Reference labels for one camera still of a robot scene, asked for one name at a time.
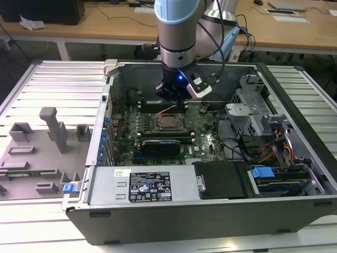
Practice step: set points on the thin metal locking lever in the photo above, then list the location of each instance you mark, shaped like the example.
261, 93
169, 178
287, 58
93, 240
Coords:
166, 109

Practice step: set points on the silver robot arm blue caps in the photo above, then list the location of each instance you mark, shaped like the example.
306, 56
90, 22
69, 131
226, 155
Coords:
176, 34

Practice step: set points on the black RAM slot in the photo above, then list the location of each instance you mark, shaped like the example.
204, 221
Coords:
147, 108
185, 133
147, 104
185, 137

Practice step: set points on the CPU socket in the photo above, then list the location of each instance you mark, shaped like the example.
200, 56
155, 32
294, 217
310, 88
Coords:
156, 129

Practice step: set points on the round coin cell battery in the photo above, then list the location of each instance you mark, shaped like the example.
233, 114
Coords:
204, 108

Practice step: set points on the green motherboard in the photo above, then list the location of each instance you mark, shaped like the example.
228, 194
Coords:
205, 147

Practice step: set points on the grey metal drive cage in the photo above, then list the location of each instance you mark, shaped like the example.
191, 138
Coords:
242, 116

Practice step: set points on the wooden desk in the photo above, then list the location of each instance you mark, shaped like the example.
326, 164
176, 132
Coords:
105, 26
289, 34

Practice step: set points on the black plastic shroud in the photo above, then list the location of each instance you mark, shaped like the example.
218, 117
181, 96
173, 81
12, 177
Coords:
221, 179

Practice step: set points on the grey power supply unit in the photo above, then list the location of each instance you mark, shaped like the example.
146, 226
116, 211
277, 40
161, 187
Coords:
105, 184

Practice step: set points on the hard disk in blue carrier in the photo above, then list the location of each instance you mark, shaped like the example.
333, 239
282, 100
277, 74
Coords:
263, 174

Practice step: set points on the grey metal PC case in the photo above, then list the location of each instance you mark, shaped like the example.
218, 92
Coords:
184, 224

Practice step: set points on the grey laptop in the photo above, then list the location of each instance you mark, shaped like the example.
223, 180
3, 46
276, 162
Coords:
287, 5

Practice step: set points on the black computer box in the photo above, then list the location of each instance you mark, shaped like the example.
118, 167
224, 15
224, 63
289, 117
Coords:
44, 10

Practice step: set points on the grey parts rack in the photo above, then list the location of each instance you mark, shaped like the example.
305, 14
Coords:
39, 163

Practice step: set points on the white crumpled paper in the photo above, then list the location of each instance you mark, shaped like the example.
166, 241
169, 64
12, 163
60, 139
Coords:
33, 22

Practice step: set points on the green RAM stick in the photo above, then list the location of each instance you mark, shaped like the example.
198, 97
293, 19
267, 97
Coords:
23, 174

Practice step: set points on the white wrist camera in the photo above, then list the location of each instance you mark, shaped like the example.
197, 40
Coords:
200, 88

